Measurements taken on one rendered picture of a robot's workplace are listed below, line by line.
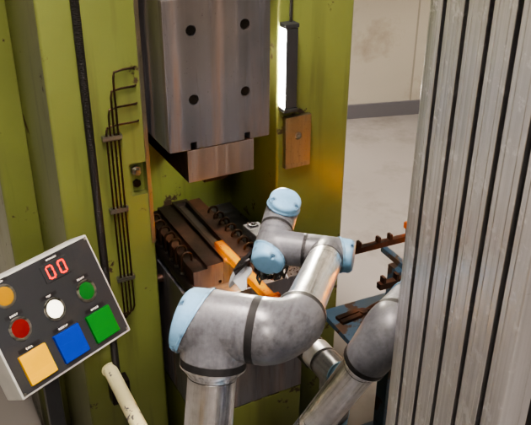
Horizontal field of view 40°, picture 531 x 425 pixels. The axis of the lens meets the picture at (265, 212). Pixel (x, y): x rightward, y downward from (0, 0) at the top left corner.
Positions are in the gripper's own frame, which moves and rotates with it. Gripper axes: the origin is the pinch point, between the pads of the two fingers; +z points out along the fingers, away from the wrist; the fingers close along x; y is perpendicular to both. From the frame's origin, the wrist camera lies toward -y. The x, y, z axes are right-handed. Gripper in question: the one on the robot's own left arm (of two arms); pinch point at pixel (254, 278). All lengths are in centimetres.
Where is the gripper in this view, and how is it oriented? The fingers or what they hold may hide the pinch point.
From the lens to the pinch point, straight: 193.4
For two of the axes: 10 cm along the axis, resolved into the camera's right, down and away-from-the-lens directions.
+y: 3.9, 7.5, -5.3
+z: -1.9, 6.3, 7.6
